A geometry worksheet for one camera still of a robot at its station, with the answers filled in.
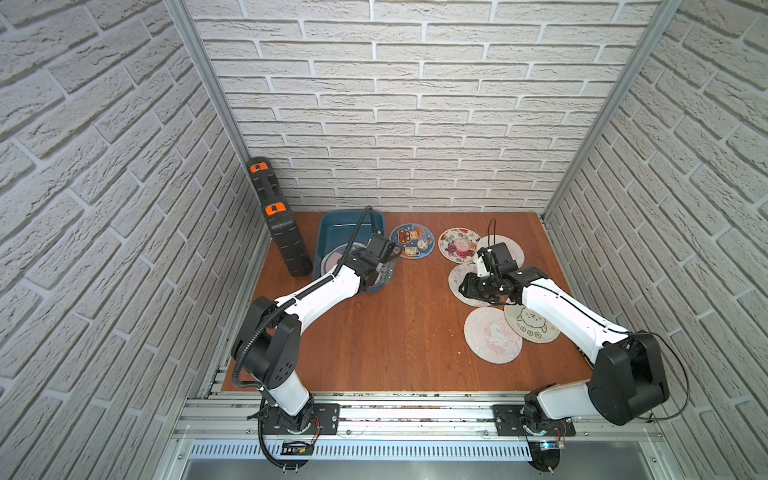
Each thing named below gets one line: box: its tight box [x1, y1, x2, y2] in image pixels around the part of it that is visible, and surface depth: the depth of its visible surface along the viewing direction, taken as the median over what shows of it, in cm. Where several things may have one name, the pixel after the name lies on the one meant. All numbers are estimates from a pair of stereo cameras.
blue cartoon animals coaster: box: [389, 223, 436, 260], surface depth 115 cm
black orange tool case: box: [247, 156, 313, 278], surface depth 88 cm
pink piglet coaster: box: [464, 307, 523, 365], surface depth 89 cm
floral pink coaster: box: [438, 227, 481, 265], surface depth 113 cm
